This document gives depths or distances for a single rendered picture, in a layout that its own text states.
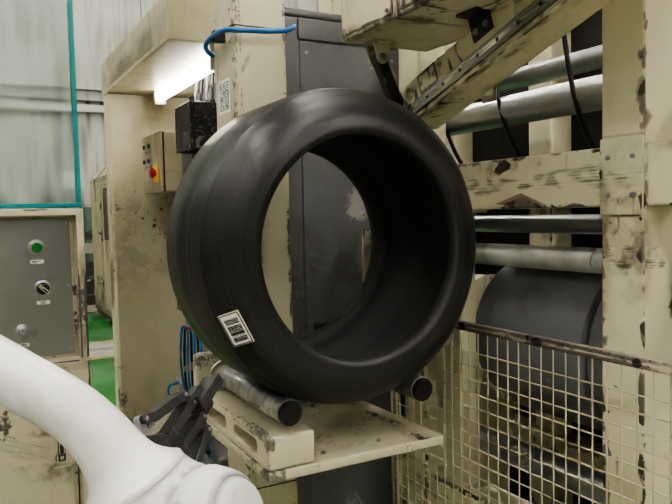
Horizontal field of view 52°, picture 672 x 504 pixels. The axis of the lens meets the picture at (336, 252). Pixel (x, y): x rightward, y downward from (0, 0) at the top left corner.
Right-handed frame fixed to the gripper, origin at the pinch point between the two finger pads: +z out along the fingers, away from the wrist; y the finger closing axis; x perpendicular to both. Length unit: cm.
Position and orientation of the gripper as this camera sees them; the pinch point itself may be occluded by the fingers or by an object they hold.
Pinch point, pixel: (204, 393)
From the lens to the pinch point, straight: 101.7
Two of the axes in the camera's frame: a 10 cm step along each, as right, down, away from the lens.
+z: 2.3, -4.3, 8.7
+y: 4.6, 8.4, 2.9
